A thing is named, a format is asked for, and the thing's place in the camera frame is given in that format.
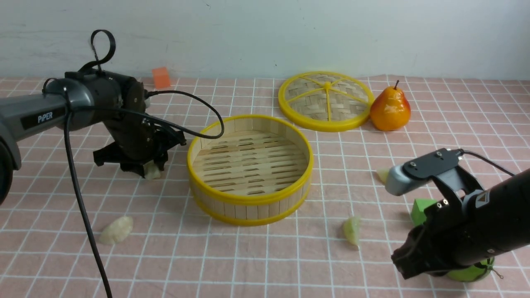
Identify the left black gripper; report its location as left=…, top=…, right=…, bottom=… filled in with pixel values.
left=93, top=76, right=187, bottom=178

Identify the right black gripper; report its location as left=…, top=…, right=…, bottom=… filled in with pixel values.
left=390, top=199, right=468, bottom=280

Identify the white dumpling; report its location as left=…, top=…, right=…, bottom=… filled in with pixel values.
left=99, top=216, right=134, bottom=245
left=143, top=161, right=161, bottom=180

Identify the green dumpling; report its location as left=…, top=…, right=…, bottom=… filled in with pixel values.
left=376, top=168, right=390, bottom=185
left=342, top=216, right=360, bottom=247

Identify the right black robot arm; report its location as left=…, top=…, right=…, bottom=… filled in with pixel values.
left=390, top=168, right=529, bottom=279

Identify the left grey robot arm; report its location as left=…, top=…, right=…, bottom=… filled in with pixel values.
left=0, top=70, right=187, bottom=201

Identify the bamboo steamer tray yellow rim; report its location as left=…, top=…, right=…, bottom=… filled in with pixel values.
left=187, top=115, right=314, bottom=226

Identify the woven bamboo steamer lid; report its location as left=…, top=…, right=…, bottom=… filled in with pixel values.
left=277, top=71, right=375, bottom=132

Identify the green foam cube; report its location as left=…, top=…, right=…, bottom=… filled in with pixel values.
left=410, top=198, right=437, bottom=227

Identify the green toy watermelon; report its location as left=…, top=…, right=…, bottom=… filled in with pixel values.
left=446, top=258, right=504, bottom=283

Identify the pink checkered tablecloth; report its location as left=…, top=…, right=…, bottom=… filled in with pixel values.
left=0, top=75, right=530, bottom=298

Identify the orange foam cube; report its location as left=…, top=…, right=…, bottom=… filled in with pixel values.
left=152, top=67, right=171, bottom=90

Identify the orange yellow toy pear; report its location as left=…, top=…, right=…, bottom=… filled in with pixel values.
left=370, top=80, right=411, bottom=132

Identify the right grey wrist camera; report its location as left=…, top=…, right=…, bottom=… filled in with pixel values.
left=385, top=148, right=485, bottom=203

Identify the right black camera cable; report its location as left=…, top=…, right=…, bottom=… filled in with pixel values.
left=460, top=150, right=516, bottom=178

